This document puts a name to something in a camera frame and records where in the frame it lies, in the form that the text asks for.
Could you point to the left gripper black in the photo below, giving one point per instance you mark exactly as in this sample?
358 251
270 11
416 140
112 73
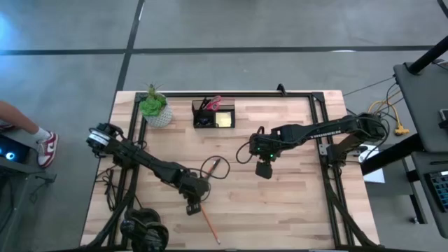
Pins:
195 199

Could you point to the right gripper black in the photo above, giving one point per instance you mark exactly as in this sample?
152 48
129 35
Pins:
264 167

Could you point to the orange pencil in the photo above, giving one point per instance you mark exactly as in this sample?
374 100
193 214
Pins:
211 227

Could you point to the black pencil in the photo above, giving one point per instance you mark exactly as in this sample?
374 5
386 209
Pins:
213 168

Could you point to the yellow sticky note pad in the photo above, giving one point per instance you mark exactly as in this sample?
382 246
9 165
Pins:
224 119

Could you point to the black binder clip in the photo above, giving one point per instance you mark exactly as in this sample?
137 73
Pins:
199 122

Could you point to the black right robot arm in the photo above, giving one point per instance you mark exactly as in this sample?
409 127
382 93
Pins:
315 131

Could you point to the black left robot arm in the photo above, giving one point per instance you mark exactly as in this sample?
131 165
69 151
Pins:
140 157

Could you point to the black mesh desk organizer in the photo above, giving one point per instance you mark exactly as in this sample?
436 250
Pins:
210 113

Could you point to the white patterned plant pot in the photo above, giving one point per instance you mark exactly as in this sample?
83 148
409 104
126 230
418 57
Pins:
161 119

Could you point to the white paper sheet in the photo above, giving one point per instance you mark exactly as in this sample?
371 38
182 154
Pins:
374 176

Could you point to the green succulent plant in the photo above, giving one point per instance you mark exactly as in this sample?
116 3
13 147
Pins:
151 106

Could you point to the person's shoe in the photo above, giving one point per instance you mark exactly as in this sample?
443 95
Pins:
47 150

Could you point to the grey equipment stand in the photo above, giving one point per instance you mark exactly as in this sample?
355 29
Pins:
21 196

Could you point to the grey side desk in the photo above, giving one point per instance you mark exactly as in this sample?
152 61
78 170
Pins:
423 105

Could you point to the black keyboard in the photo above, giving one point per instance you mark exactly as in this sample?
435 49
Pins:
439 190

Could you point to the black box with blue light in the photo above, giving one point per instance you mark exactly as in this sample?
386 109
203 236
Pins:
14 148

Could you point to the person's leg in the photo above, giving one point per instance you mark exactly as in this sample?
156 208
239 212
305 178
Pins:
17 119

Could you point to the black pole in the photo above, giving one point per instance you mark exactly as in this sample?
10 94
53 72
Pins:
427 57

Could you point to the silver aluminium bracket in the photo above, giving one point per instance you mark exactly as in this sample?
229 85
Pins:
323 150

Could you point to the black frame clamp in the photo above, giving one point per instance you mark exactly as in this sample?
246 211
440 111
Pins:
280 89

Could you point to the black aluminium table frame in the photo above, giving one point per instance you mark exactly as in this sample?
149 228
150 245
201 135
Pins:
301 94

